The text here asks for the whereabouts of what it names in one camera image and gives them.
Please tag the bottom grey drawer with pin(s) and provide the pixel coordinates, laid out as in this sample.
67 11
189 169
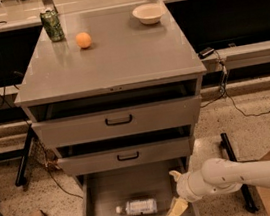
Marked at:
105 191

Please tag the grey drawer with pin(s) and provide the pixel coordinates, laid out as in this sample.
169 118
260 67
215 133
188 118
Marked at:
105 191
91 127
106 160

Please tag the black power adapter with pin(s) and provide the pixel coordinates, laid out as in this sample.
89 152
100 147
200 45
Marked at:
205 53

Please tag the black metal floor bar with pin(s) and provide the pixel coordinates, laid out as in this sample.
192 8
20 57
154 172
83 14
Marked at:
250 206

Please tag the orange fruit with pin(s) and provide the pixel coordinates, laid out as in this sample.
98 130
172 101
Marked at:
83 40

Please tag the middle grey drawer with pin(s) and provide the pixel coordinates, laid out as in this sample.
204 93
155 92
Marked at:
106 160

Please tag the black table leg left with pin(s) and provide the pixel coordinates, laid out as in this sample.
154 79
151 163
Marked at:
21 179

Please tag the white bowl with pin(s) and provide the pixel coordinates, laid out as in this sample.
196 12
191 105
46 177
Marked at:
149 14

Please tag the top grey drawer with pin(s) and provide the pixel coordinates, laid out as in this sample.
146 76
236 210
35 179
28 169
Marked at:
91 127

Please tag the clear plastic water bottle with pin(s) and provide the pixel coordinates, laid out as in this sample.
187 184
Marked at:
138 207

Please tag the green soda can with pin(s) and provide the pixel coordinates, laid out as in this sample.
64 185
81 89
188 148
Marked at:
52 25

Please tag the black top drawer handle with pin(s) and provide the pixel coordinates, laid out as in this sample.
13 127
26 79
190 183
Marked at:
118 121

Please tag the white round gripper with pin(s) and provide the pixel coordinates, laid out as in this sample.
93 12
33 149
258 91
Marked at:
184 188

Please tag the black middle drawer handle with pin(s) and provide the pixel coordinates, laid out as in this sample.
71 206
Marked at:
128 157

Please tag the grey drawer cabinet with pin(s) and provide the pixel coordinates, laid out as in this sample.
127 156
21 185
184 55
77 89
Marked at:
128 64

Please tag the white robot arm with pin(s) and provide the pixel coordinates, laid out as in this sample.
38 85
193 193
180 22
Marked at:
216 176

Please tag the black drawer handle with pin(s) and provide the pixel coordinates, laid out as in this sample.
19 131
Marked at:
128 157
118 121

